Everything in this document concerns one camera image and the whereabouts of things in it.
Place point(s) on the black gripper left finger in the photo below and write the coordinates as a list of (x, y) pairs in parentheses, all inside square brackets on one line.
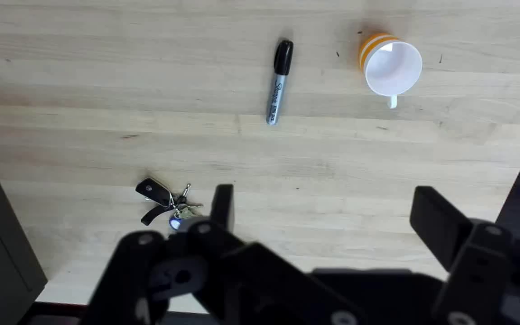
[(153, 282)]

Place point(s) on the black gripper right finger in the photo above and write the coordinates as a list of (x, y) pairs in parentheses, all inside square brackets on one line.
[(483, 271)]

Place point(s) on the black marker with grey barrel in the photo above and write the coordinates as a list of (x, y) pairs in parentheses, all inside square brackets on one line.
[(283, 60)]

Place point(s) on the white and orange cup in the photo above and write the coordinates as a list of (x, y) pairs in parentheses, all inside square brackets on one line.
[(393, 65)]

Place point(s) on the key bunch with black fob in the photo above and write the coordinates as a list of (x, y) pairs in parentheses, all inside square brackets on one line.
[(153, 192)]

